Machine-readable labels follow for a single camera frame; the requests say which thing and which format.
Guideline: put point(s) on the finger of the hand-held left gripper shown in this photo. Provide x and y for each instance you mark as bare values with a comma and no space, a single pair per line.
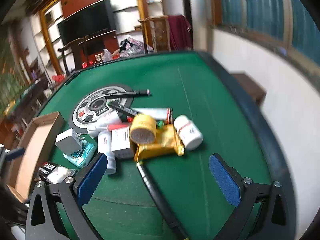
13,153

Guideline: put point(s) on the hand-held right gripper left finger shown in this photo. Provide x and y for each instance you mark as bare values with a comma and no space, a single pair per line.
91,177

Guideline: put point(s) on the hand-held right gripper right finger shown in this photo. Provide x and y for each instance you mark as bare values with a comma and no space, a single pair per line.
223,182

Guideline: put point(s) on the teal tissue packet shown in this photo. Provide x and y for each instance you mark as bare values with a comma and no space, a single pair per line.
82,156

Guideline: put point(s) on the shallow cardboard box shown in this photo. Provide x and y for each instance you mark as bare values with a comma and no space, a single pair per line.
37,142

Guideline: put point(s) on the slender white bottle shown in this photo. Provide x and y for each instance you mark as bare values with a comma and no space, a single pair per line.
106,155

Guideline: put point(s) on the black printed packet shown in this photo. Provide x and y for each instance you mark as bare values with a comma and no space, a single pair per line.
53,171

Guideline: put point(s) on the white charger adapter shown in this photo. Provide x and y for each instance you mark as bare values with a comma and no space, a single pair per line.
66,141

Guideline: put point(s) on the small white red box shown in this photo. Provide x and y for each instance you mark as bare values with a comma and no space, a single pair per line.
121,138

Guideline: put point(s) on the white plastic bottle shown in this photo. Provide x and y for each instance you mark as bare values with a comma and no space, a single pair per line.
102,126

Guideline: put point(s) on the wide white bottle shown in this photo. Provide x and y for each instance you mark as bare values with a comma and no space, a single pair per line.
188,132

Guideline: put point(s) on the black marker yellow end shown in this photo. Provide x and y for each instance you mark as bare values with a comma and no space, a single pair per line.
160,200

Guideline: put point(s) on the gold foil packet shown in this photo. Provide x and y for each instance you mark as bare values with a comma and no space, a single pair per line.
160,147

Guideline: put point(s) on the yellow round jar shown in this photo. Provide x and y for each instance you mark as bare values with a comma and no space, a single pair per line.
143,125

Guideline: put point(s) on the black marker green cap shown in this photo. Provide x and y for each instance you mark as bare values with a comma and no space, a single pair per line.
122,108

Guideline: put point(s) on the thin black pen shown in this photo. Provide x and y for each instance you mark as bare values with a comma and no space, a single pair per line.
127,93

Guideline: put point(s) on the dark mahjong table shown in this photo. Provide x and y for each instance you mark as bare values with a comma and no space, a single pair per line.
27,92

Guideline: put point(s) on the round table centre panel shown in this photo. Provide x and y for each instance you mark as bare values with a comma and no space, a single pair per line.
87,112

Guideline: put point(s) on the dark wooden chair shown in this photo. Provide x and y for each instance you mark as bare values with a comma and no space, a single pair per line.
72,52

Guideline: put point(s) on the white plastic bag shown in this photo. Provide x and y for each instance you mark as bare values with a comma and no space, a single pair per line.
107,55

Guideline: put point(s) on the floral bag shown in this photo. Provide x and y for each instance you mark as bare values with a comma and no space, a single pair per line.
132,46

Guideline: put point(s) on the black television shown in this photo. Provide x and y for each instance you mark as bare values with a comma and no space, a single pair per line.
85,23

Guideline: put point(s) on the maroon garment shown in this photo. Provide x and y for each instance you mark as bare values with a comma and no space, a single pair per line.
178,32

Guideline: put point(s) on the light wooden armchair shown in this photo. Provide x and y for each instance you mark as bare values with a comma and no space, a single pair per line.
155,32

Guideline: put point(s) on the flower wall poster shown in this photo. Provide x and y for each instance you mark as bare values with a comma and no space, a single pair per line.
7,80

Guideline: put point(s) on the wooden wall shelving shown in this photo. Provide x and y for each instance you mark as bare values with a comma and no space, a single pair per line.
50,30

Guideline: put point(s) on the window with wooden frame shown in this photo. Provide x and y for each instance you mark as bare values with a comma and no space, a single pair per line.
262,10

